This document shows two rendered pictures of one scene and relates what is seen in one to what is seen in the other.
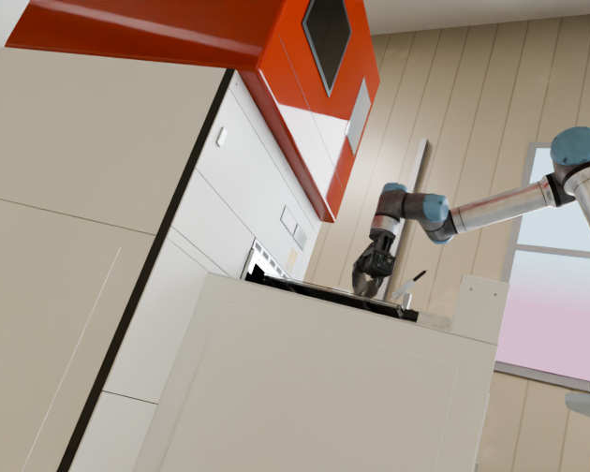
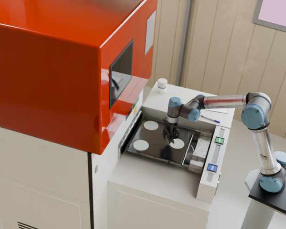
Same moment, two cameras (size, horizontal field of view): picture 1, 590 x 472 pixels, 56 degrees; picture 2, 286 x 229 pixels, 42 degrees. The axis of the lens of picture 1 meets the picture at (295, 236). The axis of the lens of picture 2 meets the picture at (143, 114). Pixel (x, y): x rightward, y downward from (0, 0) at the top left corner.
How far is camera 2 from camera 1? 195 cm
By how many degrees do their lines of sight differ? 55
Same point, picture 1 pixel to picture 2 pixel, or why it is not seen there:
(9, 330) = (56, 220)
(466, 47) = not seen: outside the picture
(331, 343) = (157, 205)
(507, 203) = (228, 107)
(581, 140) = (253, 118)
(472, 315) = (203, 194)
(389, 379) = (177, 216)
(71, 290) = (70, 214)
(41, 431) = not seen: outside the picture
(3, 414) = not seen: outside the picture
